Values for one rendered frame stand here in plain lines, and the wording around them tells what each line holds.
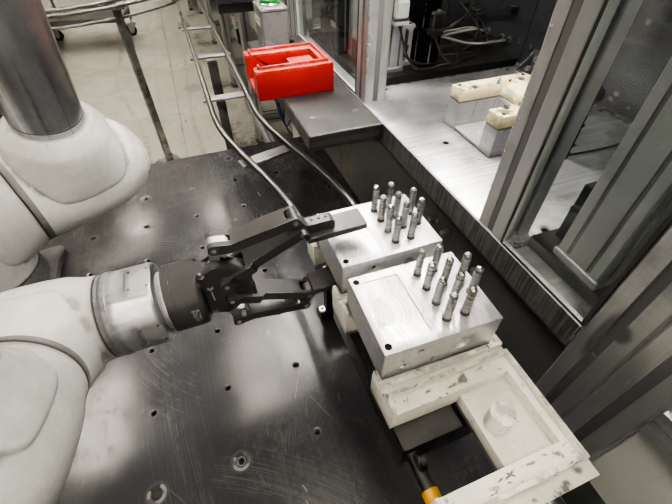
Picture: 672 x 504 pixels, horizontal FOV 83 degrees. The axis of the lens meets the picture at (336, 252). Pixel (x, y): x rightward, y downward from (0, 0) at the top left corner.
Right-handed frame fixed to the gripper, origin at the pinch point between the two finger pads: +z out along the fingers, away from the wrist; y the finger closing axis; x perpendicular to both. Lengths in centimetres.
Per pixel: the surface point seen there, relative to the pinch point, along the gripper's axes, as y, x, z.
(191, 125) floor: -88, 231, -21
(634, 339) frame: 3.4, -22.8, 18.7
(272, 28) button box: 9, 60, 7
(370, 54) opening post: 9.2, 35.5, 19.4
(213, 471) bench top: -22.1, -11.2, -22.5
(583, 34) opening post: 22.9, -5.6, 19.0
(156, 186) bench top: -22, 58, -27
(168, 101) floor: -88, 276, -34
